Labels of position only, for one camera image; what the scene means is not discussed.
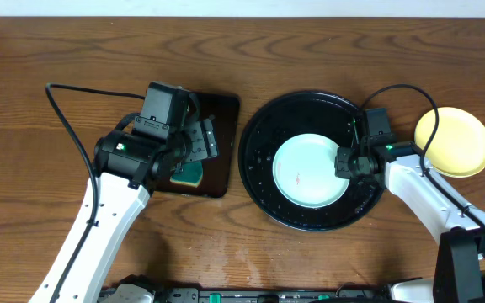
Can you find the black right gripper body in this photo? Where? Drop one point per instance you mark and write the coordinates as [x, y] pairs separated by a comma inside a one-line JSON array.
[[349, 163]]

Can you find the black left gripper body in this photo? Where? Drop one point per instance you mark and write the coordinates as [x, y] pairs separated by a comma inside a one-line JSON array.
[[203, 140]]

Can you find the large light green plate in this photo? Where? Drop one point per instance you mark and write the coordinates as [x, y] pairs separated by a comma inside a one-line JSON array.
[[304, 171]]

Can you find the green scrubbing sponge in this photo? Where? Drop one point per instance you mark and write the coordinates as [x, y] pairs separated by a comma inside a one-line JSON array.
[[191, 175]]

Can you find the yellow plate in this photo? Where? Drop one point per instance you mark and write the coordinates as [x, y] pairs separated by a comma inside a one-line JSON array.
[[456, 141]]

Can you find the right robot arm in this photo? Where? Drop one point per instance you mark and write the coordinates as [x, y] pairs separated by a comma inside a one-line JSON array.
[[458, 227]]

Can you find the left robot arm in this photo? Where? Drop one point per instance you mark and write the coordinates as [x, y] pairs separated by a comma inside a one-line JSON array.
[[128, 163]]

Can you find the black rectangular water tray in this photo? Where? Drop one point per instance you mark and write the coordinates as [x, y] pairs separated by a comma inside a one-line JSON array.
[[222, 110]]

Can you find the black round tray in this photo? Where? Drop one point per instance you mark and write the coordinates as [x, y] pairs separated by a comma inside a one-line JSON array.
[[293, 114]]

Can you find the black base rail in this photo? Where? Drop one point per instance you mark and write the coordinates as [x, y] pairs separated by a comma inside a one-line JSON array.
[[140, 289]]

